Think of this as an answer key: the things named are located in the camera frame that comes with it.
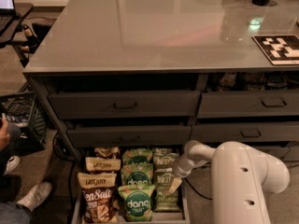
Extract top left drawer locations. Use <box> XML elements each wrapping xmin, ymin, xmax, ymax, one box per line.
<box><xmin>48</xmin><ymin>91</ymin><xmax>200</xmax><ymax>119</ymax></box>

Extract middle late july chip bag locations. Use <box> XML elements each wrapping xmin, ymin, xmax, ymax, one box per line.
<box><xmin>85</xmin><ymin>157</ymin><xmax>121</xmax><ymax>173</ymax></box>

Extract green dang chip bag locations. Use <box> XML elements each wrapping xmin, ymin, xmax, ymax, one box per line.
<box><xmin>122</xmin><ymin>148</ymin><xmax>153</xmax><ymax>164</ymax></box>
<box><xmin>121</xmin><ymin>163</ymin><xmax>153</xmax><ymax>185</ymax></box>
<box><xmin>118</xmin><ymin>184</ymin><xmax>155</xmax><ymax>222</ymax></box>

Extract dark grey cabinet frame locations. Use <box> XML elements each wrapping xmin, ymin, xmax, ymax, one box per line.
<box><xmin>24</xmin><ymin>67</ymin><xmax>299</xmax><ymax>161</ymax></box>

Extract black plastic crate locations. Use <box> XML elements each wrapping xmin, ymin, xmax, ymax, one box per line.
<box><xmin>0</xmin><ymin>91</ymin><xmax>49</xmax><ymax>150</ymax></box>

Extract green jalapeno kettle chip bag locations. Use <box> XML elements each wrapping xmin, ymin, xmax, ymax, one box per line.
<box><xmin>153</xmin><ymin>168</ymin><xmax>180</xmax><ymax>212</ymax></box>

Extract middle left drawer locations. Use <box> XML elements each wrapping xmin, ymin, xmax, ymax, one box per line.
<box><xmin>67</xmin><ymin>125</ymin><xmax>192</xmax><ymax>147</ymax></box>

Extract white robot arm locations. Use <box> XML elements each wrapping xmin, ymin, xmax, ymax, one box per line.
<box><xmin>165</xmin><ymin>140</ymin><xmax>290</xmax><ymax>224</ymax></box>

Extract white sneaker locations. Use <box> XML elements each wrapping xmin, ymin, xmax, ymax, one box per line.
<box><xmin>16</xmin><ymin>182</ymin><xmax>52</xmax><ymax>213</ymax></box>
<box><xmin>4</xmin><ymin>156</ymin><xmax>21</xmax><ymax>175</ymax></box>

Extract rear green kettle chip bag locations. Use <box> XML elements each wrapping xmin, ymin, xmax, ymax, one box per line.
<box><xmin>151</xmin><ymin>147</ymin><xmax>173</xmax><ymax>155</ymax></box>

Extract white sneaker far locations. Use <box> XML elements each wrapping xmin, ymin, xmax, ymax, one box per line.
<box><xmin>4</xmin><ymin>156</ymin><xmax>21</xmax><ymax>175</ymax></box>

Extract late july chip bag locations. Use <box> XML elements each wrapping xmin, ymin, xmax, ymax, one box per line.
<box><xmin>85</xmin><ymin>157</ymin><xmax>121</xmax><ymax>173</ymax></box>
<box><xmin>94</xmin><ymin>147</ymin><xmax>121</xmax><ymax>159</ymax></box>

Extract open bottom left drawer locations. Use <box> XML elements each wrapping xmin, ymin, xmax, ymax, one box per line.
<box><xmin>71</xmin><ymin>147</ymin><xmax>190</xmax><ymax>224</ymax></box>

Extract black white fiducial marker board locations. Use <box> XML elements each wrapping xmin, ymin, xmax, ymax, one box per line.
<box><xmin>252</xmin><ymin>35</ymin><xmax>299</xmax><ymax>65</ymax></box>

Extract black power cable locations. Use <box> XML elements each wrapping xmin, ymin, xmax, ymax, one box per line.
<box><xmin>185</xmin><ymin>161</ymin><xmax>299</xmax><ymax>202</ymax></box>

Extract middle green dang chip bag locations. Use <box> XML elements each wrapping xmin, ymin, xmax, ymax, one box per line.
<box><xmin>121</xmin><ymin>163</ymin><xmax>153</xmax><ymax>185</ymax></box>

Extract person leg in jeans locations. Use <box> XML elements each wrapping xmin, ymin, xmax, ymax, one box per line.
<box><xmin>0</xmin><ymin>119</ymin><xmax>21</xmax><ymax>176</ymax></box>

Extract rear green dang chip bag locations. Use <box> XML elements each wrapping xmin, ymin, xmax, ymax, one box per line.
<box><xmin>122</xmin><ymin>148</ymin><xmax>153</xmax><ymax>164</ymax></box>

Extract front green dang chip bag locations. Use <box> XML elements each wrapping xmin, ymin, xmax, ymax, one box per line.
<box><xmin>118</xmin><ymin>184</ymin><xmax>155</xmax><ymax>222</ymax></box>

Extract white sneaker near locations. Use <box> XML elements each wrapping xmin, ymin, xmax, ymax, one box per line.
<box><xmin>16</xmin><ymin>182</ymin><xmax>52</xmax><ymax>213</ymax></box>

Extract front late july sea salt bag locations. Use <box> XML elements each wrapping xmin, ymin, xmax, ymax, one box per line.
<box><xmin>78</xmin><ymin>173</ymin><xmax>117</xmax><ymax>223</ymax></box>

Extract middle right drawer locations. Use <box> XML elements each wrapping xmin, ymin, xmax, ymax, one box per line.
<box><xmin>191</xmin><ymin>122</ymin><xmax>299</xmax><ymax>143</ymax></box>

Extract top right drawer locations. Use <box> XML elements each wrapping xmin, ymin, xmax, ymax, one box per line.
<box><xmin>198</xmin><ymin>90</ymin><xmax>299</xmax><ymax>119</ymax></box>

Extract bottom right drawer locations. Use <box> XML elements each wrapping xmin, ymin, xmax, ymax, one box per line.
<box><xmin>182</xmin><ymin>142</ymin><xmax>299</xmax><ymax>166</ymax></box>

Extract rear late july chip bag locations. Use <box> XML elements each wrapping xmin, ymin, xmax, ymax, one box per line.
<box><xmin>94</xmin><ymin>147</ymin><xmax>121</xmax><ymax>159</ymax></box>

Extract laptop computer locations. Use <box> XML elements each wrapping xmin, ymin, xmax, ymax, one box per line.
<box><xmin>0</xmin><ymin>0</ymin><xmax>16</xmax><ymax>35</ymax></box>

